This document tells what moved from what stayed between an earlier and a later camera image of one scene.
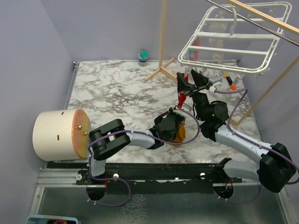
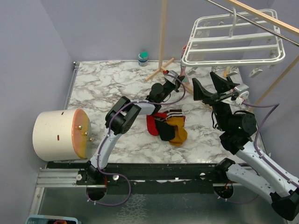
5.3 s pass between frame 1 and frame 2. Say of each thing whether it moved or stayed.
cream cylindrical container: stayed
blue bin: stayed
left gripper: moved
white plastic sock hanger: moved
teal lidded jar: stayed
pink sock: moved
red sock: moved
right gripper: moved
